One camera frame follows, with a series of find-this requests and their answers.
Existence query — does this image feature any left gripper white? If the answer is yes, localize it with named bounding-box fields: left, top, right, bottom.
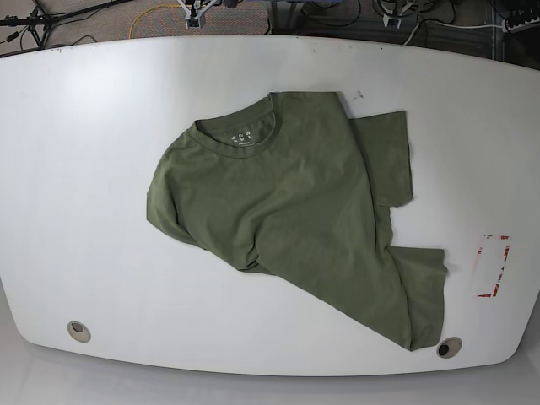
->
left=377, top=0, right=412, bottom=28

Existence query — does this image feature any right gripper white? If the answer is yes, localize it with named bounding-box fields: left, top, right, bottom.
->
left=177, top=0, right=219, bottom=29

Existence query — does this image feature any olive green T-shirt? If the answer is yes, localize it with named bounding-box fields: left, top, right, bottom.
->
left=147, top=92, right=447, bottom=351

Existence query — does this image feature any white power strip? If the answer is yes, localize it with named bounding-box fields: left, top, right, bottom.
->
left=502, top=8, right=539, bottom=34

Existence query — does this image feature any black tripod stand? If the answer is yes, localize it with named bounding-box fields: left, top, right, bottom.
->
left=1, top=0, right=130, bottom=51

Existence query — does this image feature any red tape rectangle marking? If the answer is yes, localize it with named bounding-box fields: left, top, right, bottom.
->
left=472, top=235, right=510, bottom=298

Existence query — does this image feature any yellow cable on floor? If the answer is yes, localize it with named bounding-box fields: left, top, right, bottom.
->
left=128, top=3, right=182, bottom=40

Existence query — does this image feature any left table cable grommet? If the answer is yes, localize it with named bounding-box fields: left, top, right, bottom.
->
left=67, top=321, right=91, bottom=343

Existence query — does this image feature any table cable grommet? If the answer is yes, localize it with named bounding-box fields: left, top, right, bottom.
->
left=437, top=337, right=462, bottom=359
left=67, top=321, right=91, bottom=343

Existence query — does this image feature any right table cable grommet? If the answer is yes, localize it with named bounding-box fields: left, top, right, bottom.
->
left=437, top=337, right=462, bottom=359

